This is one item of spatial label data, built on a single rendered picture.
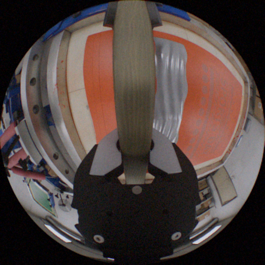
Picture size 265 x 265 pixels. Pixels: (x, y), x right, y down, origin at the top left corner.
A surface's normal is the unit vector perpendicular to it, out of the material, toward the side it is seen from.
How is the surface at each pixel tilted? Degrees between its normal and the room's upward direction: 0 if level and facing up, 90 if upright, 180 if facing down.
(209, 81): 0
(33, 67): 90
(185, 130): 0
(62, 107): 90
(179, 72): 33
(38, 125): 90
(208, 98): 0
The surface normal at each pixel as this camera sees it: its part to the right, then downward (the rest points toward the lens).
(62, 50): 1.00, -0.02
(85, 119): 0.00, 0.52
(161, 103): -0.64, 0.47
